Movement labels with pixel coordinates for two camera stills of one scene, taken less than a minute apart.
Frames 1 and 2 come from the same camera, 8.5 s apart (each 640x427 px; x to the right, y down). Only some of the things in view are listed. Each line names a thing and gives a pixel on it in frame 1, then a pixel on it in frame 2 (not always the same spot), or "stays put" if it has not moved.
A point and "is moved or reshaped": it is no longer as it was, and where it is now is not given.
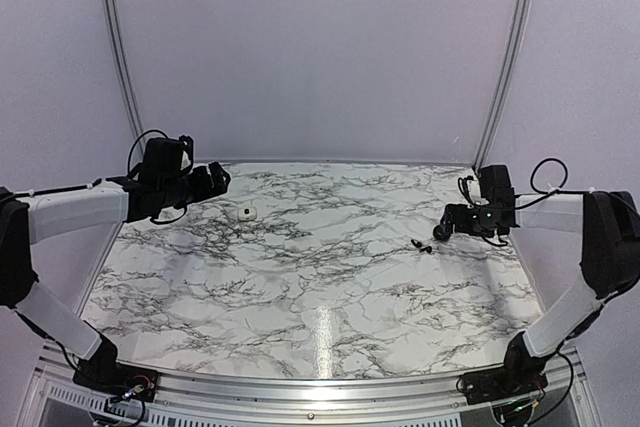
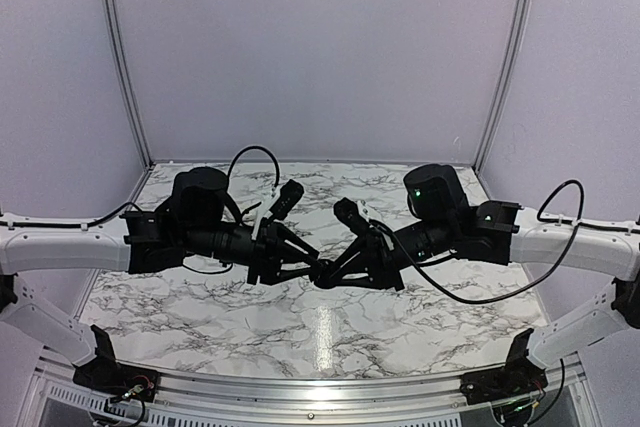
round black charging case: [441, 232] is moved or reshaped
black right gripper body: [478, 224] to [440, 235]
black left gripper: [218, 186] to [266, 261]
